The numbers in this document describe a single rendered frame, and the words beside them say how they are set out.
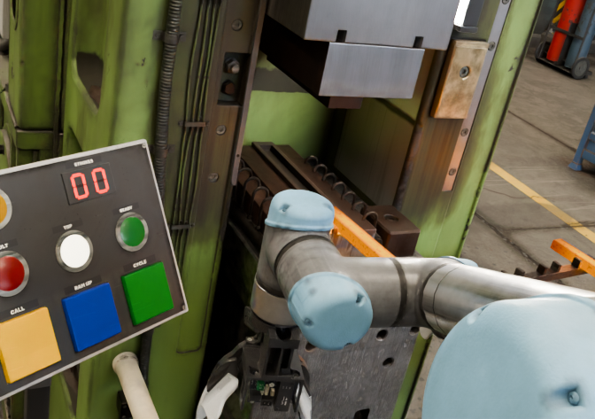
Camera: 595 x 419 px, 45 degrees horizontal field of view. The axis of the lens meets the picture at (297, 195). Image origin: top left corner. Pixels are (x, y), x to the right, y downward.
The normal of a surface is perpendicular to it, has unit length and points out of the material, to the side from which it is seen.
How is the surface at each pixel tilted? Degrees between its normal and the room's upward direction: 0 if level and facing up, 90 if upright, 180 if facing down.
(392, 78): 90
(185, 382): 90
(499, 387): 82
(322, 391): 90
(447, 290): 68
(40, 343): 60
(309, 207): 0
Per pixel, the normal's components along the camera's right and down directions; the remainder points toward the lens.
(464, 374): -0.91, -0.16
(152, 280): 0.76, -0.09
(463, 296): -0.84, -0.45
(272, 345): 0.14, 0.45
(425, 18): 0.43, 0.46
